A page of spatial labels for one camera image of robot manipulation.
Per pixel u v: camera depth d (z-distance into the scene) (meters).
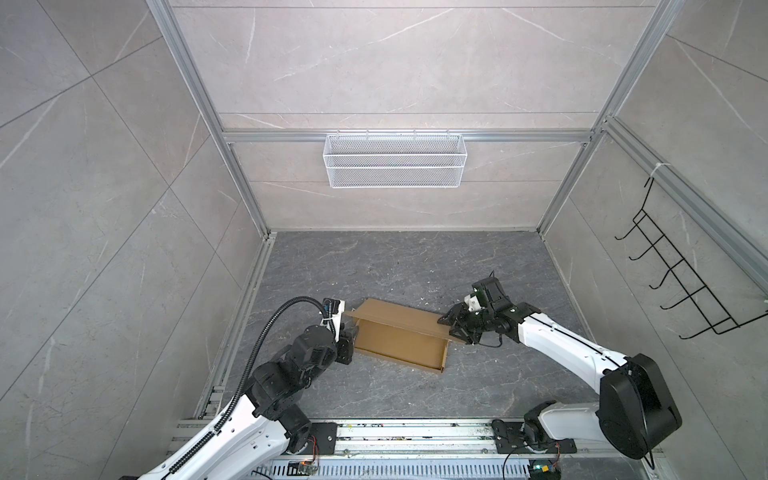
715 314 0.59
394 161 1.01
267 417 0.48
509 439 0.73
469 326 0.74
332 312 0.60
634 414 0.41
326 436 0.73
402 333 0.95
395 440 0.75
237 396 0.47
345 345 0.62
